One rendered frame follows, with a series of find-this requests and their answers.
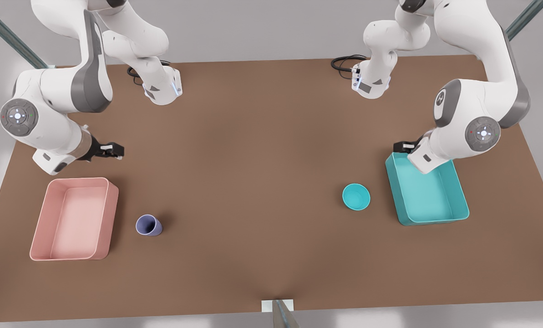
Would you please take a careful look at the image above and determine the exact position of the silver frame post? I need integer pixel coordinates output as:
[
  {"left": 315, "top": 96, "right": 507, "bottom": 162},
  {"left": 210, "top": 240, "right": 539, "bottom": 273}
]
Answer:
[
  {"left": 0, "top": 5, "right": 49, "bottom": 69},
  {"left": 506, "top": 0, "right": 543, "bottom": 41},
  {"left": 261, "top": 299, "right": 299, "bottom": 328}
]

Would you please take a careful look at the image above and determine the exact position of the purple cup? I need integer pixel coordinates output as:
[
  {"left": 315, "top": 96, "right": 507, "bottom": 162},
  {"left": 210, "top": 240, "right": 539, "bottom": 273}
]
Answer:
[{"left": 136, "top": 214, "right": 163, "bottom": 237}]

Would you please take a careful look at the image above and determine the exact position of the teal rectangular box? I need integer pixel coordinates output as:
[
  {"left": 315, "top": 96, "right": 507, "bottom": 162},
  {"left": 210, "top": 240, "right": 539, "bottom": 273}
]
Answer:
[{"left": 385, "top": 152, "right": 470, "bottom": 226}]

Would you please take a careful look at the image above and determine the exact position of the teal bowl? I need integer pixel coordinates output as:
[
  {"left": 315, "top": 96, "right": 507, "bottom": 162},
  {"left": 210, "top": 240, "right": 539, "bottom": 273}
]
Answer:
[{"left": 342, "top": 184, "right": 371, "bottom": 211}]

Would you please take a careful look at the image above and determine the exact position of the pink rectangular box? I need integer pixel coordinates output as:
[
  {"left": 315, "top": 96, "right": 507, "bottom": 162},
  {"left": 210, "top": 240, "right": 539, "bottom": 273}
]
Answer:
[{"left": 30, "top": 178, "right": 119, "bottom": 261}]

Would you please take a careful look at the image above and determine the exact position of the black cable loop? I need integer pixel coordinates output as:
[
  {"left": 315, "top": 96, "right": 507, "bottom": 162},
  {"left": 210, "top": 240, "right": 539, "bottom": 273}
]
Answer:
[
  {"left": 127, "top": 60, "right": 172, "bottom": 84},
  {"left": 331, "top": 55, "right": 368, "bottom": 78}
]

